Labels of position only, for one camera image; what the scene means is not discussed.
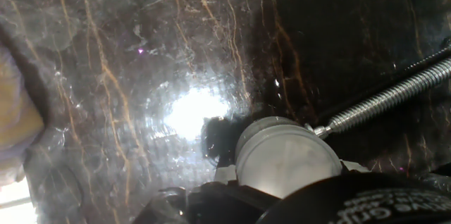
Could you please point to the black metal C-clamp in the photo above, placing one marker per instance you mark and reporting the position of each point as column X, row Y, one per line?
column 387, row 99

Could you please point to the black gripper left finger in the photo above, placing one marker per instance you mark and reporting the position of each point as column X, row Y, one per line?
column 229, row 204

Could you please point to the dark marble pattern mat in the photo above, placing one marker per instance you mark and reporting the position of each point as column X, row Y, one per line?
column 141, row 41

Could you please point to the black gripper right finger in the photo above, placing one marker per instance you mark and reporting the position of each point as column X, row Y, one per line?
column 352, row 203

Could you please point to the plastic bag of sponges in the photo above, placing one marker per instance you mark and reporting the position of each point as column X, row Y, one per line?
column 14, row 111

